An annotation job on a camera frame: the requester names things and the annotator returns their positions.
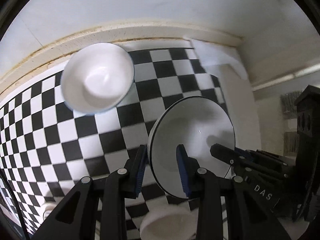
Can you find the white bowl dark rim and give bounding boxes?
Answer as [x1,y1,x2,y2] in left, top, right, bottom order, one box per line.
[148,96,235,199]

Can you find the white bowl floral outside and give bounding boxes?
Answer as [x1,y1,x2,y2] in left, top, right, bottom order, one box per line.
[139,205,197,240]

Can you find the white bowl blue dots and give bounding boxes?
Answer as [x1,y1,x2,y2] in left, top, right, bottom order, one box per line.
[61,43,135,115]

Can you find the black white checkered mat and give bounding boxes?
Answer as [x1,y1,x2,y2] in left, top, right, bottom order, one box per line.
[1,48,224,235]

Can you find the black cable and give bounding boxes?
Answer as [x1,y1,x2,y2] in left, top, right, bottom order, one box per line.
[0,169,32,240]

